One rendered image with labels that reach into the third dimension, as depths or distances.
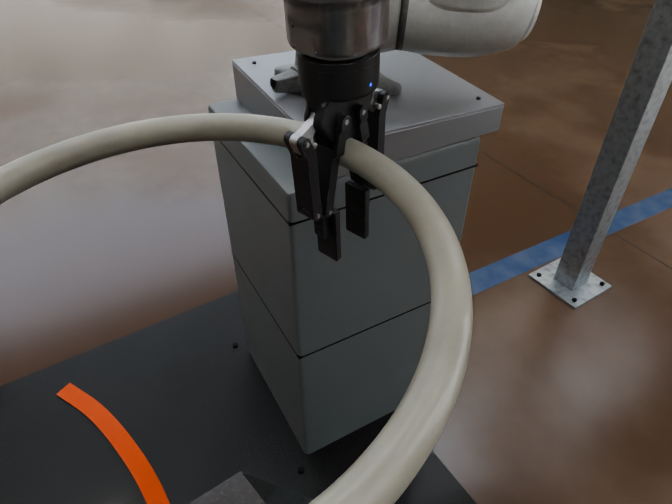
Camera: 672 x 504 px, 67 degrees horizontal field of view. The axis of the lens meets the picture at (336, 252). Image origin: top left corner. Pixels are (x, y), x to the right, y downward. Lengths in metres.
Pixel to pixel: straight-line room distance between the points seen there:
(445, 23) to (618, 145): 0.91
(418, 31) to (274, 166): 0.32
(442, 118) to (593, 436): 0.99
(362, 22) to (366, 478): 0.33
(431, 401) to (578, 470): 1.21
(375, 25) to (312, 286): 0.59
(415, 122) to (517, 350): 0.99
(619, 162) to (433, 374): 1.41
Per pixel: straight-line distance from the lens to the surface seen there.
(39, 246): 2.28
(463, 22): 0.89
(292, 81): 0.95
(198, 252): 2.01
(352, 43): 0.44
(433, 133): 0.92
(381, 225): 0.95
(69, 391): 1.67
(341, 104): 0.50
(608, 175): 1.72
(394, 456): 0.30
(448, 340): 0.34
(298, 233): 0.86
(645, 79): 1.61
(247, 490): 0.63
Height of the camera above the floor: 1.24
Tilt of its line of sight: 39 degrees down
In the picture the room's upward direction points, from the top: straight up
